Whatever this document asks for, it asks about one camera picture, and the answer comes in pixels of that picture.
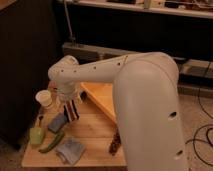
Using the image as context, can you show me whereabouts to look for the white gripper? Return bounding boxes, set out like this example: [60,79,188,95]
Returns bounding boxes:
[57,82,80,102]

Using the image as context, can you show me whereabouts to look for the grey towel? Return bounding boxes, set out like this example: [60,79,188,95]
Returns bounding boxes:
[56,138,85,166]

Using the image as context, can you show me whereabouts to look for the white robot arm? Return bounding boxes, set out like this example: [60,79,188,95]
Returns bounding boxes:
[48,52,189,171]

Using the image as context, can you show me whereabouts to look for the yellow plastic tray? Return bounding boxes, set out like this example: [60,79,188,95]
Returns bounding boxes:
[81,82,117,123]

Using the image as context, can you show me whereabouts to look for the striped brown white cloth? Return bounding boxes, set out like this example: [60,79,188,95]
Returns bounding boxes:
[64,101,79,122]

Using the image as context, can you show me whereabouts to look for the blue grey sponge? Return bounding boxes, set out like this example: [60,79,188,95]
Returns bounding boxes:
[48,113,67,133]

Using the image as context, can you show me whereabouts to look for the black spoon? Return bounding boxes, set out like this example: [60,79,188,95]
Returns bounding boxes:
[38,115,44,127]

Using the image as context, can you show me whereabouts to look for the wooden board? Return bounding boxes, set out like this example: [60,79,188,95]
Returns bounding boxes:
[22,97,126,168]

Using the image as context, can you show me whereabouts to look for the green chili pepper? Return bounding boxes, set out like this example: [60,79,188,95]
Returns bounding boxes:
[38,131,65,154]

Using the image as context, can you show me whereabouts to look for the dark grape bunch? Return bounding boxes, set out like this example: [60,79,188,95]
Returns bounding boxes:
[109,132,121,155]

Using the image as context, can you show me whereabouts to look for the upper wooden shelf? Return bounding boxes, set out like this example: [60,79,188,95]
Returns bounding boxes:
[57,0,213,19]

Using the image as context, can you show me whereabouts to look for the long metal shelf rail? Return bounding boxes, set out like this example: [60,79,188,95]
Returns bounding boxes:
[62,42,213,79]

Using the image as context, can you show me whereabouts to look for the black floor cables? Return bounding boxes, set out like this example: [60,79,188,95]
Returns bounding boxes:
[184,62,213,168]

